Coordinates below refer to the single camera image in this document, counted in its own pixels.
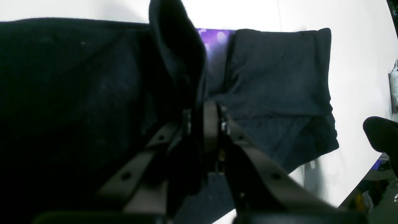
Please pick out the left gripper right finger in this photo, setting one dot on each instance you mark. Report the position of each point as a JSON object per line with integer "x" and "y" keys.
{"x": 262, "y": 191}

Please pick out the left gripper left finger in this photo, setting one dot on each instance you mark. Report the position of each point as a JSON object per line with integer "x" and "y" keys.
{"x": 138, "y": 192}

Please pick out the black T-shirt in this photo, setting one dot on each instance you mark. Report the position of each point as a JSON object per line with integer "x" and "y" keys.
{"x": 79, "y": 97}

